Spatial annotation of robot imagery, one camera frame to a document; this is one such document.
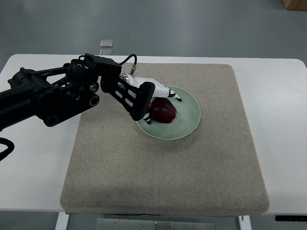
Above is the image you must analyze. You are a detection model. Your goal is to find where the grey metal base plate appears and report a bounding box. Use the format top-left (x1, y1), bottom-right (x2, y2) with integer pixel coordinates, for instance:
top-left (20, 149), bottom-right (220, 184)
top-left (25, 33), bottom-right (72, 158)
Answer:
top-left (95, 218), bottom-right (216, 230)

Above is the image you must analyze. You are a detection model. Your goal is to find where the upper floor metal plate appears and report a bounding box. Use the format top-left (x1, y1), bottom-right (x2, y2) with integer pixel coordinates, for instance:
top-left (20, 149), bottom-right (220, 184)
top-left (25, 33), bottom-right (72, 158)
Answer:
top-left (100, 39), bottom-right (113, 47)

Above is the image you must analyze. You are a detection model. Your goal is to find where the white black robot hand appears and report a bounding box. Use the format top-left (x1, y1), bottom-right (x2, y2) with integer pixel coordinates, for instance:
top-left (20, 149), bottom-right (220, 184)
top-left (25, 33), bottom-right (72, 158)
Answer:
top-left (120, 73), bottom-right (182, 125)

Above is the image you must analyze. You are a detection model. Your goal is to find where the dark red apple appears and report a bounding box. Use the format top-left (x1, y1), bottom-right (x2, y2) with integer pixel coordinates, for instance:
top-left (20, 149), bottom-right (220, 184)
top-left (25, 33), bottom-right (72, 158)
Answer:
top-left (149, 97), bottom-right (177, 124)

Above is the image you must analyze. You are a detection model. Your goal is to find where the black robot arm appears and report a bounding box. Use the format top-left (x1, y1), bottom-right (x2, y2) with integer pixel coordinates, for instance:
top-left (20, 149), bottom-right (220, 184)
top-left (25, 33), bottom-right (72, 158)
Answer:
top-left (0, 54), bottom-right (155, 129)

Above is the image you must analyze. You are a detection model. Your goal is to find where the black table control panel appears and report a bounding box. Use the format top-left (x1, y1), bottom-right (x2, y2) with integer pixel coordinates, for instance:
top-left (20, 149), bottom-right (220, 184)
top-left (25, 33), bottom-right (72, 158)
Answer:
top-left (275, 215), bottom-right (307, 222)

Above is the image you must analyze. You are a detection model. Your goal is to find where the pale green plate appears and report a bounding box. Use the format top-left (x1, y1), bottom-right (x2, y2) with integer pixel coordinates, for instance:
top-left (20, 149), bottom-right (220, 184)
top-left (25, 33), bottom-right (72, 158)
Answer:
top-left (137, 86), bottom-right (201, 140)

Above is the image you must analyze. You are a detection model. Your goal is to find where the lower floor metal plate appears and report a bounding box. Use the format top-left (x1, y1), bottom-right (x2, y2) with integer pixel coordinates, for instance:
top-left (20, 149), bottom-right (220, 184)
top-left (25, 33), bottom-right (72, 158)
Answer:
top-left (99, 49), bottom-right (113, 56)

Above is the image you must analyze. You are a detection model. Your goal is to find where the white table leg frame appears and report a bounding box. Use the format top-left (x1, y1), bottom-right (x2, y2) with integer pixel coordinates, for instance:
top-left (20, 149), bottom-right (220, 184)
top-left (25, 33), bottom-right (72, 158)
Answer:
top-left (55, 212), bottom-right (70, 230)

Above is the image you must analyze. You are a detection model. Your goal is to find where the black cable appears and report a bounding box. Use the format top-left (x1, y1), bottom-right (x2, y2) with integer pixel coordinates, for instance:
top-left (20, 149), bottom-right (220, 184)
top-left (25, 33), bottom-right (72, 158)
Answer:
top-left (0, 138), bottom-right (15, 161)

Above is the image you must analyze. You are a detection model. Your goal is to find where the floor metal plate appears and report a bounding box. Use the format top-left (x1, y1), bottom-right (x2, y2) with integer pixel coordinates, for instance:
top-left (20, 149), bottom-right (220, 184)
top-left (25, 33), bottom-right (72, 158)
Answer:
top-left (99, 49), bottom-right (113, 56)
top-left (100, 39), bottom-right (113, 47)

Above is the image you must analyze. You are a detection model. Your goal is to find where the beige fabric mat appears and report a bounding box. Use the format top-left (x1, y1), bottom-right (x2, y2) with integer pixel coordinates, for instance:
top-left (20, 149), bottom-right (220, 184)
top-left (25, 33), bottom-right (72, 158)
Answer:
top-left (60, 63), bottom-right (269, 217)

